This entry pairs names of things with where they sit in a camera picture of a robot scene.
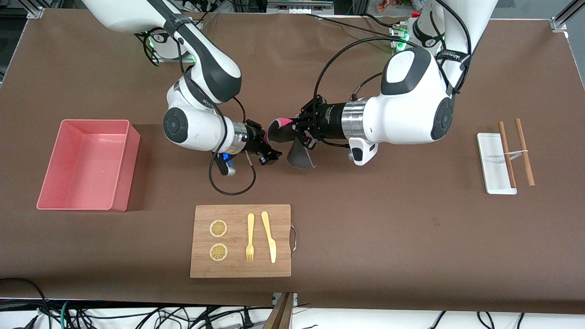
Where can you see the wooden plank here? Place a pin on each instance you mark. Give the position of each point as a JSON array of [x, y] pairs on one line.
[[279, 315]]

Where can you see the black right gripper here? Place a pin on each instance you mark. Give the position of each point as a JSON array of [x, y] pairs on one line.
[[252, 139]]

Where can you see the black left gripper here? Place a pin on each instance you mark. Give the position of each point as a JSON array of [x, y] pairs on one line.
[[328, 119]]

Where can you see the pink plastic bin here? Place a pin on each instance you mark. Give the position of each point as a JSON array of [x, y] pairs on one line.
[[84, 167]]

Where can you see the white rectangular tray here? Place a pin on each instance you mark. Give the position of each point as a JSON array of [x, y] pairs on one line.
[[493, 173]]

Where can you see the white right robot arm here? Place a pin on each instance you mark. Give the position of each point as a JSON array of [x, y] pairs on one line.
[[194, 125]]

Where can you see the yellow plastic fork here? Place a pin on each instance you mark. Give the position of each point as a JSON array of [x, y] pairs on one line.
[[250, 228]]

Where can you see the white band joining sticks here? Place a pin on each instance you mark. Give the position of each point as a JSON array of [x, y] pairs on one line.
[[518, 152]]

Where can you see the silver metal box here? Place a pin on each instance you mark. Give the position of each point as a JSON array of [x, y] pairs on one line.
[[299, 5]]

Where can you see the red cloth with grey back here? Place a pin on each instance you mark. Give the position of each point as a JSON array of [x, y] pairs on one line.
[[299, 157]]

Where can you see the yellow plastic knife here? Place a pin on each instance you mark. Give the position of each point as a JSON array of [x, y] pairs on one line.
[[270, 242]]

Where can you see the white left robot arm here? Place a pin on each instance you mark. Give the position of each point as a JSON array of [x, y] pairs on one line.
[[406, 112]]

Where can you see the bamboo cutting board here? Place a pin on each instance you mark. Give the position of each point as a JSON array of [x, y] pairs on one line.
[[240, 269]]

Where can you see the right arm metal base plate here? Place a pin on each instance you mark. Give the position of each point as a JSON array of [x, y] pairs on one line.
[[169, 58]]

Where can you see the toy lemon slice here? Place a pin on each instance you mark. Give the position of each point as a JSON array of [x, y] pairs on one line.
[[218, 228], [218, 252]]

